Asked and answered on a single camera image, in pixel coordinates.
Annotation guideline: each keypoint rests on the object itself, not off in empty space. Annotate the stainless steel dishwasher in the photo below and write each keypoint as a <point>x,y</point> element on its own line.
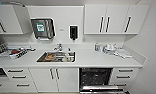
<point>94,89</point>

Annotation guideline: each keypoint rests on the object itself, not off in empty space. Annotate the black soap dispenser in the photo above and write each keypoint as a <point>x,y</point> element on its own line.
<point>73,32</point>

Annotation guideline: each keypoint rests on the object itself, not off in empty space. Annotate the white cup on plate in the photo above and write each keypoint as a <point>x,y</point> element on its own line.
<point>63,58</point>

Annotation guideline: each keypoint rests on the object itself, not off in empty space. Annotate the chrome sink faucet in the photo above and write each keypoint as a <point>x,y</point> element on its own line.
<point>59,47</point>

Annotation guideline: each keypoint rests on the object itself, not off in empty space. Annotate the small white bottle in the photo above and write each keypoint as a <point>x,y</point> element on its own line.
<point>100,49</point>

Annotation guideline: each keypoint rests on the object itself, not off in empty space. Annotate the brown bowl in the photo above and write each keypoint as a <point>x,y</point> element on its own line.
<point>50,57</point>

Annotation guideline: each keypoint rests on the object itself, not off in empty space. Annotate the stack of white plates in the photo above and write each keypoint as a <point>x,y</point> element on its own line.
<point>109,48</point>

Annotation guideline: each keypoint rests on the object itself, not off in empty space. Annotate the white base cabinet row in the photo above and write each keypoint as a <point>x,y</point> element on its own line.
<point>67,80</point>

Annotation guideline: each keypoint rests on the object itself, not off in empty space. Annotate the steel kitchen sink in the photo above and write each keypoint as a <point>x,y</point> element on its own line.
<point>41,60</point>

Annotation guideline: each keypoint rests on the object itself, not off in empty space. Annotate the steel paper towel dispenser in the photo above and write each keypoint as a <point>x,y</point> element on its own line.
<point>42,28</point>

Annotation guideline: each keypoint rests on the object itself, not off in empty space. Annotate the white wall outlet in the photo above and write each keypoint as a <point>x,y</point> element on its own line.
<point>84,39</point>

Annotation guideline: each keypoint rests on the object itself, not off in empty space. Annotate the white wall cabinet three doors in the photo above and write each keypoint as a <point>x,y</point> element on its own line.
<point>114,18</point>

